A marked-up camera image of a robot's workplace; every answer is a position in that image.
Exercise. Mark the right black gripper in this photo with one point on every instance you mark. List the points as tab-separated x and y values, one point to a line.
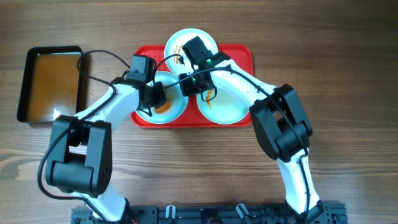
188	90

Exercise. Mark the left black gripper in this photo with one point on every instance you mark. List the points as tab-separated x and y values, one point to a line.
159	99

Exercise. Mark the orange green sponge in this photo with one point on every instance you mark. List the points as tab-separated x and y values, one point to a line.
165	107

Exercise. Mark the white plate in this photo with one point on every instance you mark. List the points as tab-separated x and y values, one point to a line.
221	107
174	46
179	102

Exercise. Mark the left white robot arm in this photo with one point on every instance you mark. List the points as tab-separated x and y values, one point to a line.
78	163

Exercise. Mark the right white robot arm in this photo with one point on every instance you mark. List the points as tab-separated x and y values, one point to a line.
280	123

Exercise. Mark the red plastic tray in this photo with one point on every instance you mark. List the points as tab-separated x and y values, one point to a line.
192	117

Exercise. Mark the black water basin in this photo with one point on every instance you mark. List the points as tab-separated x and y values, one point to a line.
51	84

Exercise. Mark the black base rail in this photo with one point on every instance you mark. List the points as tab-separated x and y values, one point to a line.
326	212

